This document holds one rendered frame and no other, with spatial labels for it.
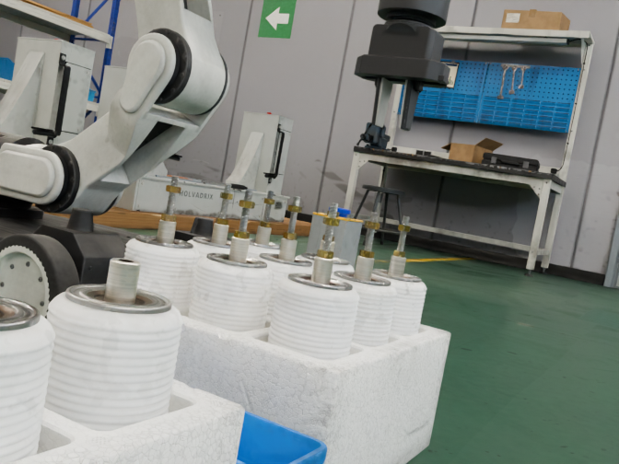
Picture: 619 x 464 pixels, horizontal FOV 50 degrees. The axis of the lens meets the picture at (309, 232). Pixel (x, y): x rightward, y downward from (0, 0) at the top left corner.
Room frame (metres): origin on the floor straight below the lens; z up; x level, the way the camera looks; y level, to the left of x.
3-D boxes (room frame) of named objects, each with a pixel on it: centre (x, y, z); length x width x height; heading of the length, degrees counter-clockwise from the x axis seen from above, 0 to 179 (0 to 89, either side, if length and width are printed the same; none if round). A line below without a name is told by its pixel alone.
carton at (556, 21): (5.50, -1.50, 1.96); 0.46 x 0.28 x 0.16; 58
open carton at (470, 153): (5.56, -1.19, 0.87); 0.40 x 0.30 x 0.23; 48
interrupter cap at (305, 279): (0.76, -0.02, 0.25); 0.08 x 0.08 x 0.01
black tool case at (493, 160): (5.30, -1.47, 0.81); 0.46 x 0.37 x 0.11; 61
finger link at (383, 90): (0.88, -0.06, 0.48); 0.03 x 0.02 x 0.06; 152
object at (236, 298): (0.82, 0.08, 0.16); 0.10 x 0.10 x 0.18
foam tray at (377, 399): (0.92, 0.03, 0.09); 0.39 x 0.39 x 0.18; 62
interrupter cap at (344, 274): (0.87, -0.08, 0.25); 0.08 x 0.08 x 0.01
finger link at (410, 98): (0.86, -0.10, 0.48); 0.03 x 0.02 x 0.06; 152
